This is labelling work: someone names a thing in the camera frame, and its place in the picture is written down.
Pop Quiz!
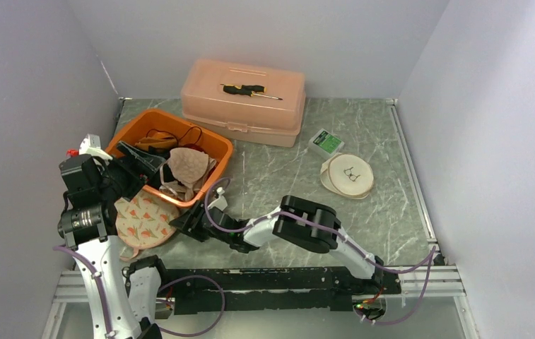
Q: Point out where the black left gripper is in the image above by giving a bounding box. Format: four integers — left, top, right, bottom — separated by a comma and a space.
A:
97, 141, 164, 201

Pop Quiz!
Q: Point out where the beige lace bra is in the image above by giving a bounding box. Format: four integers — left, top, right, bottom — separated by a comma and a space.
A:
158, 147, 217, 201

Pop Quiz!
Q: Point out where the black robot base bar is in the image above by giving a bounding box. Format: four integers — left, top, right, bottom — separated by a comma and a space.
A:
158, 266, 401, 315

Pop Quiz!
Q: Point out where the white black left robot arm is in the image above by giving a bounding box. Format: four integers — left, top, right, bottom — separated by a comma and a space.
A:
56, 134, 171, 338

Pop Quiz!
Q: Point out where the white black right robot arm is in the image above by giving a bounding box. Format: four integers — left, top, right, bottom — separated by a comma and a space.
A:
169, 195, 384, 293

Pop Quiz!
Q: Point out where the orange plastic basin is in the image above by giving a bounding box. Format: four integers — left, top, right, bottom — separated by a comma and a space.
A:
105, 108, 233, 208

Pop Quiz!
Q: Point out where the pink translucent toolbox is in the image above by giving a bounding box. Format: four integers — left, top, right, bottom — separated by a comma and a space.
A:
180, 59, 306, 148

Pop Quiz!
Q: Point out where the black yellow screwdriver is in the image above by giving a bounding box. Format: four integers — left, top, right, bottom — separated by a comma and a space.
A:
221, 83, 283, 100

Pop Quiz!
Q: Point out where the small green-labelled plastic box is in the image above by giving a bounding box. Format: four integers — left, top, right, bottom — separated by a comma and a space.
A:
308, 129, 345, 160

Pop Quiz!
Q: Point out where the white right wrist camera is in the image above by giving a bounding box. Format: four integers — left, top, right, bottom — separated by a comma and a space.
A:
208, 187, 228, 211

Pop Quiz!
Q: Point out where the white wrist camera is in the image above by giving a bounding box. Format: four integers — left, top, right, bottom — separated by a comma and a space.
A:
66, 133, 113, 161
208, 187, 228, 211

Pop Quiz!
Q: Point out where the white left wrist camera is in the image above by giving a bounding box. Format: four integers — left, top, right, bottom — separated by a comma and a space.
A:
66, 133, 113, 161

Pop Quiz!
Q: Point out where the aluminium frame rail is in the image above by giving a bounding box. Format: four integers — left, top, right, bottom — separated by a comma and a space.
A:
52, 270, 130, 304

